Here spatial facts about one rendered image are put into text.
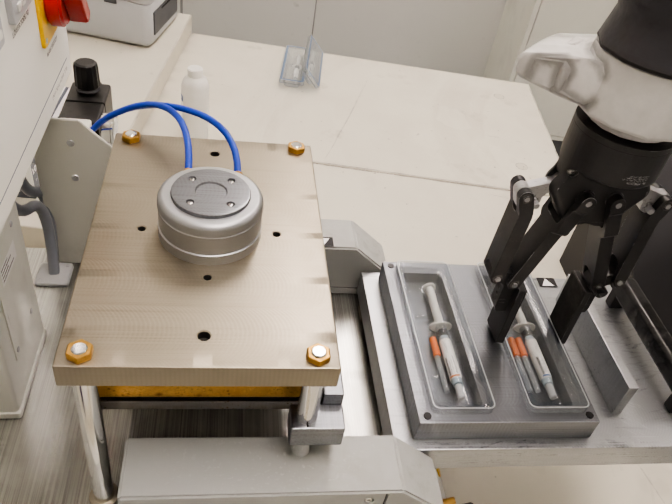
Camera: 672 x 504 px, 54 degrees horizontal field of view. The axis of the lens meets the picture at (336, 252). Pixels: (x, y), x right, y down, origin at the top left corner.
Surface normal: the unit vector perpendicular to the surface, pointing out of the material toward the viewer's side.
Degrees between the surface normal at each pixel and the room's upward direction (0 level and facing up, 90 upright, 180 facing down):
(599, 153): 90
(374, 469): 0
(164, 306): 0
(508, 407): 0
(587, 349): 90
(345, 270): 90
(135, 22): 90
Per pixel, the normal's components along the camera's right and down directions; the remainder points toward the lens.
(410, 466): 0.75, -0.54
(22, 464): 0.15, -0.75
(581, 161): -0.83, 0.27
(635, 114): -0.40, 0.59
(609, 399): -0.98, -0.04
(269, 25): -0.04, 0.65
